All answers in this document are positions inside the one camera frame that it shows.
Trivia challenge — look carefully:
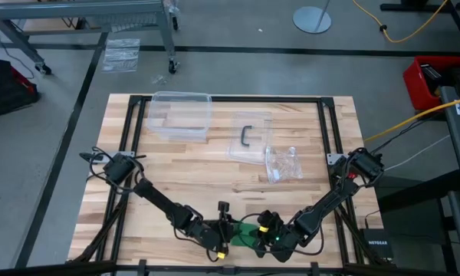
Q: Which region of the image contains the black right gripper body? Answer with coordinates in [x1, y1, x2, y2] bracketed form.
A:
[255, 209, 292, 264]

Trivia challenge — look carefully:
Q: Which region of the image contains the red plastic crate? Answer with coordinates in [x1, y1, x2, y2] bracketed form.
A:
[402, 55, 460, 112]

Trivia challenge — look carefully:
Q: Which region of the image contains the white cable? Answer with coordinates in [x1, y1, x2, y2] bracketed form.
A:
[379, 133, 452, 173]

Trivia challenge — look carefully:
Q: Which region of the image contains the clear lid with black handle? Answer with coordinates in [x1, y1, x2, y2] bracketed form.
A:
[225, 110, 274, 166]

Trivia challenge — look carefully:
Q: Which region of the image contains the green bandage roll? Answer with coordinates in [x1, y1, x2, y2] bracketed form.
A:
[229, 222, 260, 248]

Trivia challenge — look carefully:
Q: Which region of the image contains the clear plastic zip bag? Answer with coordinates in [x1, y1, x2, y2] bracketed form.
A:
[264, 145, 304, 185]

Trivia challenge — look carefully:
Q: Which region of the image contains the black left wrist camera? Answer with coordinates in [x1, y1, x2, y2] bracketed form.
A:
[217, 200, 232, 222]

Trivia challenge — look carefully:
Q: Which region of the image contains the black and red crate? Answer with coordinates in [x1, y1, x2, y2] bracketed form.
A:
[0, 57, 41, 120]

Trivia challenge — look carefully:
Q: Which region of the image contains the black desk leg frame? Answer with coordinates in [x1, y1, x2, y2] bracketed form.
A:
[379, 0, 460, 51]

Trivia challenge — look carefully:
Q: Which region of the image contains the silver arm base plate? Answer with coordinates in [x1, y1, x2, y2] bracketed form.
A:
[327, 153, 348, 166]
[91, 150, 136, 163]

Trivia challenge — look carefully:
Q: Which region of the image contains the round grey stand base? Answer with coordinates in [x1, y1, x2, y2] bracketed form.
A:
[292, 0, 333, 35]

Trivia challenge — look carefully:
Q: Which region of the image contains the yellow cable with black knot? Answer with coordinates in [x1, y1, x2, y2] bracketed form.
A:
[351, 0, 450, 44]

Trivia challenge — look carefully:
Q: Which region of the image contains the thick yellow power cord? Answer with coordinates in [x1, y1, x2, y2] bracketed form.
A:
[363, 94, 460, 143]

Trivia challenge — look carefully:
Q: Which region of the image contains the black Netgear network switch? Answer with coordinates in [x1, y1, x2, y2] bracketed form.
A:
[360, 228, 395, 260]

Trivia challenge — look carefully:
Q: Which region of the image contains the clear plastic storage box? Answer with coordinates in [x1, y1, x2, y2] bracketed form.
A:
[146, 90, 213, 143]

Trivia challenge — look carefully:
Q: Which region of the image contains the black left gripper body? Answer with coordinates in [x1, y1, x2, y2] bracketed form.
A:
[191, 218, 235, 251]

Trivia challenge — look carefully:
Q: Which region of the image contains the grey metal cart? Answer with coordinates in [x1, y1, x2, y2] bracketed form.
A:
[0, 0, 182, 76]

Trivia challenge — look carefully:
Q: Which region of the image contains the clear plastic sheet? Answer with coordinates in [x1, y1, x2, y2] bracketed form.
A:
[100, 37, 142, 74]

